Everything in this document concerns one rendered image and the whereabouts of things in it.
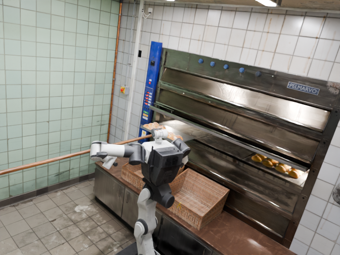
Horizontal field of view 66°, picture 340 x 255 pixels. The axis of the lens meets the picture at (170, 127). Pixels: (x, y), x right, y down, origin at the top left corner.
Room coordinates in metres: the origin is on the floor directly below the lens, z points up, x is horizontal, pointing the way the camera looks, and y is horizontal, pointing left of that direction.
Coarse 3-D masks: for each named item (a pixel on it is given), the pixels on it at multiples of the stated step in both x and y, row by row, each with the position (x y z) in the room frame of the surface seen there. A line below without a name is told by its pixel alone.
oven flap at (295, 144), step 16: (160, 96) 3.13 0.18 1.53; (176, 96) 3.01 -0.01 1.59; (192, 112) 2.79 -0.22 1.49; (208, 112) 2.69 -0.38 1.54; (224, 112) 2.60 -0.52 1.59; (224, 128) 2.50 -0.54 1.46; (240, 128) 2.44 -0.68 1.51; (256, 128) 2.36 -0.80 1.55; (272, 128) 2.29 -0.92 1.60; (272, 144) 2.22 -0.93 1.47; (288, 144) 2.16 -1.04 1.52; (304, 144) 2.10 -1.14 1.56
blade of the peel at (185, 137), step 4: (160, 124) 3.11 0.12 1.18; (144, 128) 2.84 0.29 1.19; (168, 128) 3.02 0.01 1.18; (168, 132) 2.88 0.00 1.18; (176, 132) 2.92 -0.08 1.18; (180, 132) 2.95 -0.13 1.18; (184, 136) 2.83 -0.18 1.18; (188, 136) 2.86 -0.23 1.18; (168, 140) 2.61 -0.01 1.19; (172, 140) 2.59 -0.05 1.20; (184, 140) 2.67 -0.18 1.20; (188, 140) 2.72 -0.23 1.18
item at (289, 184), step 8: (200, 144) 2.70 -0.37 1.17; (216, 152) 2.57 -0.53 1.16; (224, 152) 2.56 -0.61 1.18; (232, 160) 2.44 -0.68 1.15; (240, 160) 2.42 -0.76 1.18; (248, 168) 2.33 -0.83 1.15; (256, 168) 2.29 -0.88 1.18; (264, 176) 2.23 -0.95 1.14; (272, 176) 2.19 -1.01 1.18; (288, 184) 2.10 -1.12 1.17; (296, 184) 2.10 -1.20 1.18
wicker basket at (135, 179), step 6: (126, 168) 2.66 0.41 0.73; (132, 168) 2.84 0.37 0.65; (138, 168) 2.93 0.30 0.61; (180, 168) 2.70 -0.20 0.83; (126, 174) 2.66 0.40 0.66; (132, 174) 2.82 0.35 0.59; (138, 174) 2.85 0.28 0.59; (126, 180) 2.65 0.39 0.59; (132, 180) 2.60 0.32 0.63; (138, 180) 2.55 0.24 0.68; (138, 186) 2.54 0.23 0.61
